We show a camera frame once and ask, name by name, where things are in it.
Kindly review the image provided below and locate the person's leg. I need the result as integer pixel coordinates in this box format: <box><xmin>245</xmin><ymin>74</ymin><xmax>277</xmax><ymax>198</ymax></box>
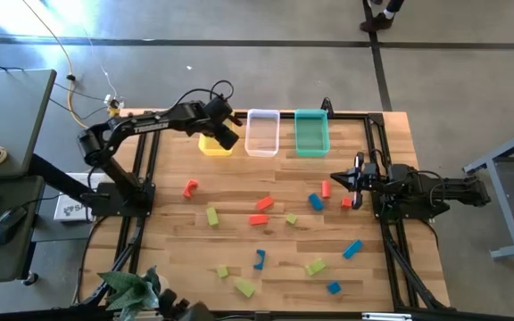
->
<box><xmin>384</xmin><ymin>0</ymin><xmax>406</xmax><ymax>19</ymax></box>

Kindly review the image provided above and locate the black clamp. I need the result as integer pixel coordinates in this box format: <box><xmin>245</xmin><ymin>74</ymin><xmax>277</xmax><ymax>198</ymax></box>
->
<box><xmin>319</xmin><ymin>96</ymin><xmax>336</xmax><ymax>119</ymax></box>

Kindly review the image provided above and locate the black device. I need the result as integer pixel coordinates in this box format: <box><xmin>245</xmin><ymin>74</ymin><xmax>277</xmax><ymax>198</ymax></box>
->
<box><xmin>157</xmin><ymin>288</ymin><xmax>216</xmax><ymax>321</ymax></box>

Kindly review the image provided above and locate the black aluminium table frame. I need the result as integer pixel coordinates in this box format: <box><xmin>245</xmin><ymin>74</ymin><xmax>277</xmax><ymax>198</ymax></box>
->
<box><xmin>76</xmin><ymin>109</ymin><xmax>452</xmax><ymax>321</ymax></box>

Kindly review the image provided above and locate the silver metal bracket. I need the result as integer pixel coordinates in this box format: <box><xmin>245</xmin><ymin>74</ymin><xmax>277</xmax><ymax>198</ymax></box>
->
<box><xmin>361</xmin><ymin>311</ymin><xmax>413</xmax><ymax>321</ymax></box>

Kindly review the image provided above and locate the yellow white cable plug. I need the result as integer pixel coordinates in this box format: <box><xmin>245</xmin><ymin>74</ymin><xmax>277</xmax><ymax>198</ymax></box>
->
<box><xmin>104</xmin><ymin>93</ymin><xmax>125</xmax><ymax>118</ymax></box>

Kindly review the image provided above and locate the grey table frame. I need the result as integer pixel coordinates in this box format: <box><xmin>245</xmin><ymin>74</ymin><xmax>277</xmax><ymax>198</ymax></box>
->
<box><xmin>461</xmin><ymin>119</ymin><xmax>514</xmax><ymax>262</ymax></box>

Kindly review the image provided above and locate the black computer mouse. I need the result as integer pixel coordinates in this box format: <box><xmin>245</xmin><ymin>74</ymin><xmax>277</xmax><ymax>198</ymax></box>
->
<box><xmin>0</xmin><ymin>205</ymin><xmax>29</xmax><ymax>245</ymax></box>

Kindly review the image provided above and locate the white printed box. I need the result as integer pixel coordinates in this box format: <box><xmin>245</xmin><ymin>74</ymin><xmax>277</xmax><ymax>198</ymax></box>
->
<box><xmin>53</xmin><ymin>171</ymin><xmax>106</xmax><ymax>223</ymax></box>

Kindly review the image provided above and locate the orange arch block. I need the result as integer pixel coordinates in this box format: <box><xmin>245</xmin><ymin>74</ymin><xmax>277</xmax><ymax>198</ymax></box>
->
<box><xmin>182</xmin><ymin>178</ymin><xmax>200</xmax><ymax>200</ymax></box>

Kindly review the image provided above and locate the person's shoe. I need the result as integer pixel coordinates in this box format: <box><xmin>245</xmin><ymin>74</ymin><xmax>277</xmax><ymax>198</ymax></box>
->
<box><xmin>359</xmin><ymin>12</ymin><xmax>394</xmax><ymax>33</ymax></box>

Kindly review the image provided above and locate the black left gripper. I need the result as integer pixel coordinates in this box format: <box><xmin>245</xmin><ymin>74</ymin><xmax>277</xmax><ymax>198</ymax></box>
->
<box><xmin>199</xmin><ymin>96</ymin><xmax>244</xmax><ymax>152</ymax></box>

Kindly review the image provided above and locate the grey desk top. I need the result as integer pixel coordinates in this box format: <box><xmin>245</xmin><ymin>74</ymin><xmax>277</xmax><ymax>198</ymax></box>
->
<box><xmin>0</xmin><ymin>69</ymin><xmax>57</xmax><ymax>179</ymax></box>

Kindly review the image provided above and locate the yellow cable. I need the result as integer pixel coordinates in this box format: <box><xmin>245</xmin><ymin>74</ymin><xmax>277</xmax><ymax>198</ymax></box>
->
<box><xmin>20</xmin><ymin>0</ymin><xmax>91</xmax><ymax>130</ymax></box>

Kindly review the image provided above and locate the black diagonal bar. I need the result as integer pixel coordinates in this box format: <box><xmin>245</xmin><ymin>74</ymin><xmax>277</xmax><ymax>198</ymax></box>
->
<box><xmin>27</xmin><ymin>153</ymin><xmax>100</xmax><ymax>206</ymax></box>

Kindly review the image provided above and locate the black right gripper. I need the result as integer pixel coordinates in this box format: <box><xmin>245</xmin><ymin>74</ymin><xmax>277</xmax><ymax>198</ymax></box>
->
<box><xmin>329</xmin><ymin>152</ymin><xmax>379</xmax><ymax>211</ymax></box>

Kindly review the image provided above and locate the yellow plastic bin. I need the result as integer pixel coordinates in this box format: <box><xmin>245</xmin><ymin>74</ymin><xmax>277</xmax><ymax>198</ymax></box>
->
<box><xmin>197</xmin><ymin>119</ymin><xmax>235</xmax><ymax>157</ymax></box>

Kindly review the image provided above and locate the long blue block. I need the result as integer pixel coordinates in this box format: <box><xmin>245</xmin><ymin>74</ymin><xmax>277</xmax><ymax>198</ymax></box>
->
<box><xmin>342</xmin><ymin>238</ymin><xmax>364</xmax><ymax>260</ymax></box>

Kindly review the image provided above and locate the white plant pot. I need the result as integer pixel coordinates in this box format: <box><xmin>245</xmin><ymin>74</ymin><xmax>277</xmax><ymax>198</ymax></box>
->
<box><xmin>156</xmin><ymin>274</ymin><xmax>171</xmax><ymax>300</ymax></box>

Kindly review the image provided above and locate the green leafy plant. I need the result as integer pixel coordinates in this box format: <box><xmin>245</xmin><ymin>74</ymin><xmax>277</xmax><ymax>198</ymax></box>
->
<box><xmin>97</xmin><ymin>266</ymin><xmax>162</xmax><ymax>321</ymax></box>

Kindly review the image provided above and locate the clear plastic bin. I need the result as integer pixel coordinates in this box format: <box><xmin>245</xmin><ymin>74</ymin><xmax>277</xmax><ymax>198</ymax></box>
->
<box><xmin>244</xmin><ymin>108</ymin><xmax>281</xmax><ymax>158</ymax></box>

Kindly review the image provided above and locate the green wedge block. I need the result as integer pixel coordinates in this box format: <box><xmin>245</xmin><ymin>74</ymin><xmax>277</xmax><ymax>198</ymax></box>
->
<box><xmin>233</xmin><ymin>276</ymin><xmax>257</xmax><ymax>299</ymax></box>

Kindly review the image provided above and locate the blue rectangular block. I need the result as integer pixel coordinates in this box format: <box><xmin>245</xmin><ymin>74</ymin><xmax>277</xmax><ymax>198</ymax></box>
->
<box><xmin>307</xmin><ymin>193</ymin><xmax>325</xmax><ymax>212</ymax></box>

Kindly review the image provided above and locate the teal plastic bin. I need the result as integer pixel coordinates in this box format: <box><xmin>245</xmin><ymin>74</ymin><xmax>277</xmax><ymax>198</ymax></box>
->
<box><xmin>294</xmin><ymin>108</ymin><xmax>332</xmax><ymax>158</ymax></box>

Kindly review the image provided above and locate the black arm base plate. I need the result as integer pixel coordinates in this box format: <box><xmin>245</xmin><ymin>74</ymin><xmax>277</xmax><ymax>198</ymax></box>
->
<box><xmin>80</xmin><ymin>180</ymin><xmax>156</xmax><ymax>218</ymax></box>
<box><xmin>370</xmin><ymin>191</ymin><xmax>451</xmax><ymax>222</ymax></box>

